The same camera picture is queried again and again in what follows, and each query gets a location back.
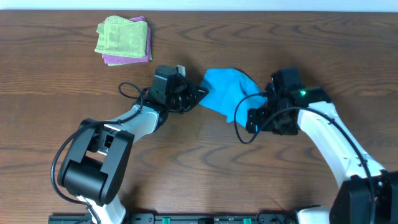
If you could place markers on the folded green cloth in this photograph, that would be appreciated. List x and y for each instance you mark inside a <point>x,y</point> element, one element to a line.
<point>122,37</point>

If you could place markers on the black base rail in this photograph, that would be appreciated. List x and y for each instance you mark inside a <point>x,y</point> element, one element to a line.
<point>259,218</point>

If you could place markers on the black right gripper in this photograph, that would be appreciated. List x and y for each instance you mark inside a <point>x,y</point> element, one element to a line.
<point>257,118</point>

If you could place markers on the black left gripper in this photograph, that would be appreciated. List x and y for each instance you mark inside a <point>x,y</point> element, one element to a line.
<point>193,97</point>

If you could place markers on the folded pink cloth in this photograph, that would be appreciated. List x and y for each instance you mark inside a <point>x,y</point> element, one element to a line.
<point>122,41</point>

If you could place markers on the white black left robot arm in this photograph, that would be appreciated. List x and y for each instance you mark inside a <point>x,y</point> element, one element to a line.
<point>89,167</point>

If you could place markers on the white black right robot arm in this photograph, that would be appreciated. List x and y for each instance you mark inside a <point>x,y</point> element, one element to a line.
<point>367,191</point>

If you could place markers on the blue microfiber cloth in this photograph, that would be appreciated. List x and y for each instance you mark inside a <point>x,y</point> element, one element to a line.
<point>231,93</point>

